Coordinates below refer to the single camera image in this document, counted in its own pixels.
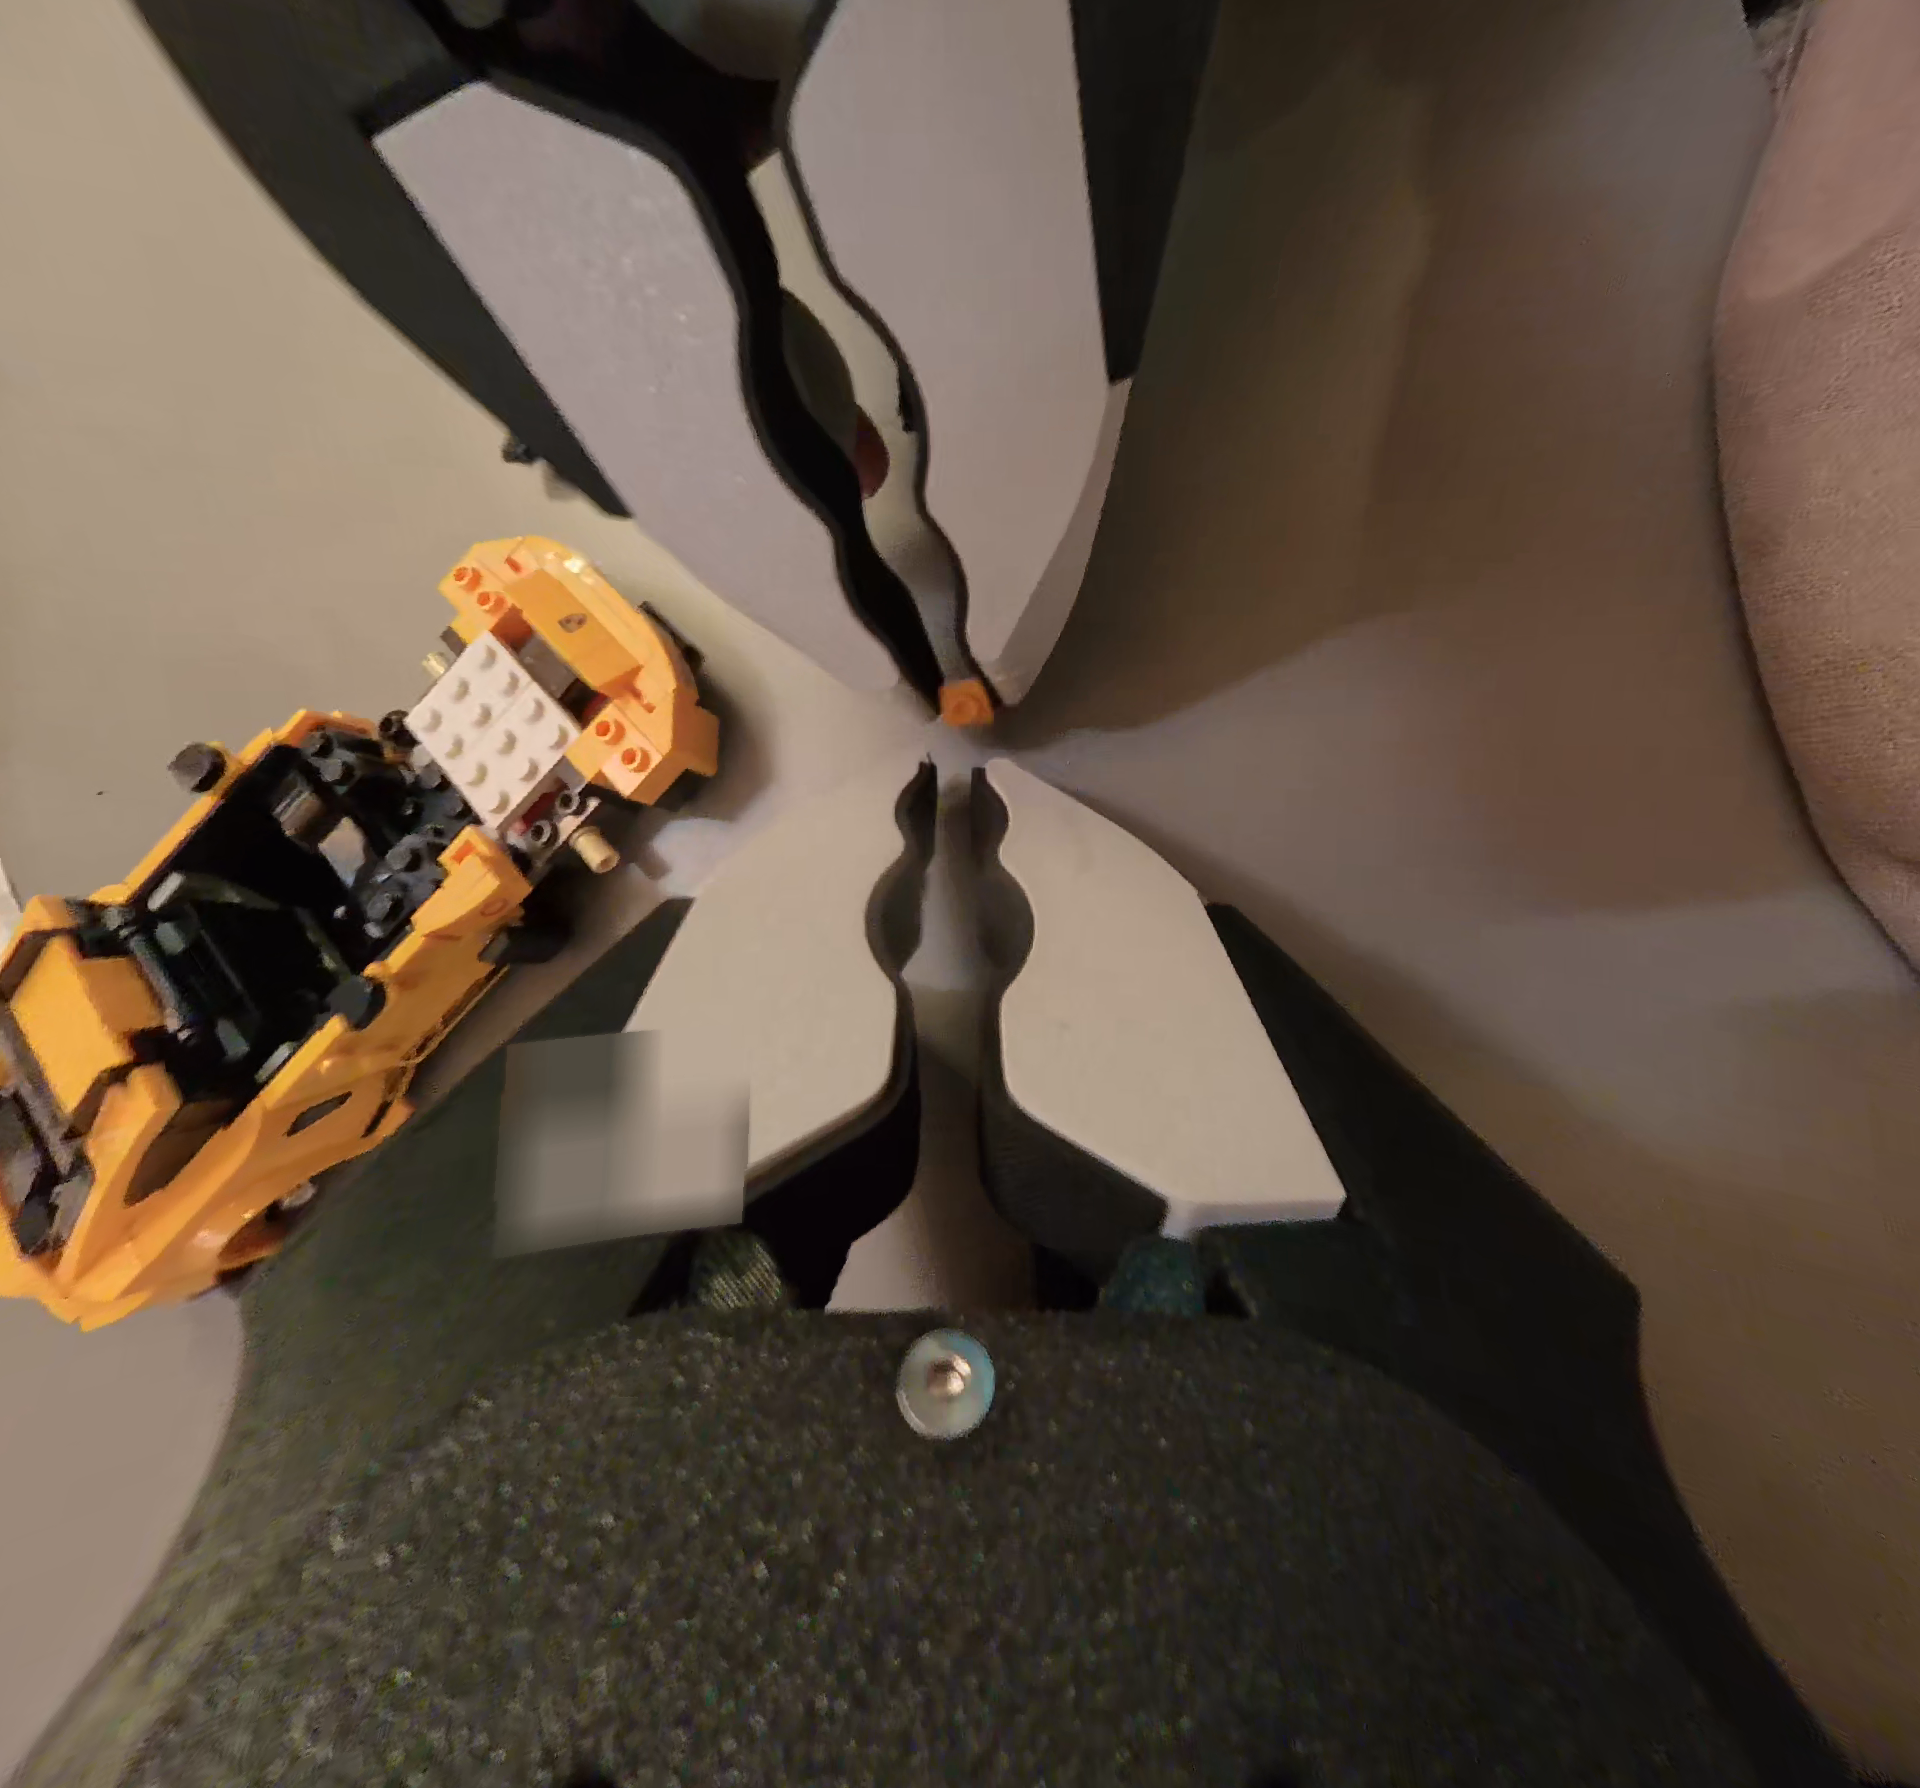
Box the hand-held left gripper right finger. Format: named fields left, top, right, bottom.
left=972, top=756, right=1349, bottom=1242

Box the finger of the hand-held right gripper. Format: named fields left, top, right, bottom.
left=372, top=77, right=943, bottom=702
left=781, top=0, right=1135, bottom=709

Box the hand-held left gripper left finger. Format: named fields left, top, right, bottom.
left=636, top=751, right=940, bottom=1182

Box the orange lego car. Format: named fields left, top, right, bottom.
left=0, top=537, right=723, bottom=1332

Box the beige hoodie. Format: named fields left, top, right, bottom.
left=1710, top=0, right=1920, bottom=971

